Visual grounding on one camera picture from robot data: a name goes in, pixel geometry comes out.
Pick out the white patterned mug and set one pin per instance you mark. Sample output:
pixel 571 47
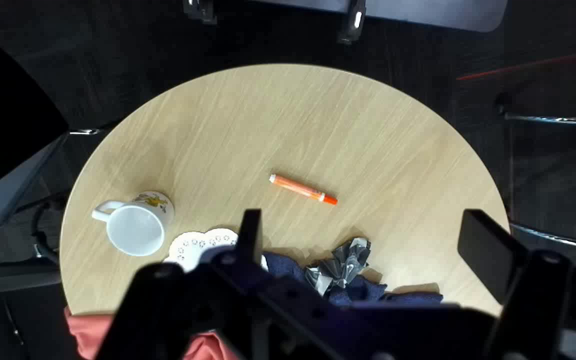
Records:
pixel 134 226

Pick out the navy blue cloth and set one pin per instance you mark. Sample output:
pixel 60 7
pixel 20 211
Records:
pixel 361 292

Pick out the orange marker pen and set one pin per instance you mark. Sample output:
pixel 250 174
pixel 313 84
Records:
pixel 300 189

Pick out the salmon pink cloth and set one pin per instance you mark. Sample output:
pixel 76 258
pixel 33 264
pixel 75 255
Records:
pixel 88 332

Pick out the dark swivel chair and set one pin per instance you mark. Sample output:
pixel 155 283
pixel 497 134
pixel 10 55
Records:
pixel 0 113

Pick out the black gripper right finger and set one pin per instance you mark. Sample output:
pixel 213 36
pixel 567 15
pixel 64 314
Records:
pixel 529 292

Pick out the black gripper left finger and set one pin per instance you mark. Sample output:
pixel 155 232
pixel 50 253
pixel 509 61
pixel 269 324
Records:
pixel 160 300

